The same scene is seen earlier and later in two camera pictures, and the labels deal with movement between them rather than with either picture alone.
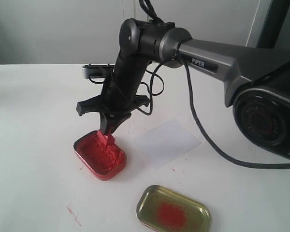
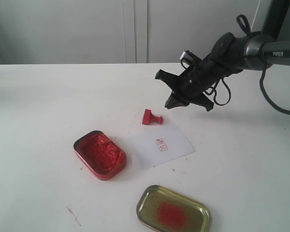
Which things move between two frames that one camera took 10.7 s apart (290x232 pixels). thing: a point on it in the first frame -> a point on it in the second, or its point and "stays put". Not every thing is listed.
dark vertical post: (274, 18) stays put
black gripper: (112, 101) -> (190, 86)
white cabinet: (87, 32) stays put
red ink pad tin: (102, 161) stays put
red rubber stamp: (107, 141) -> (149, 118)
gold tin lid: (164, 210) stays put
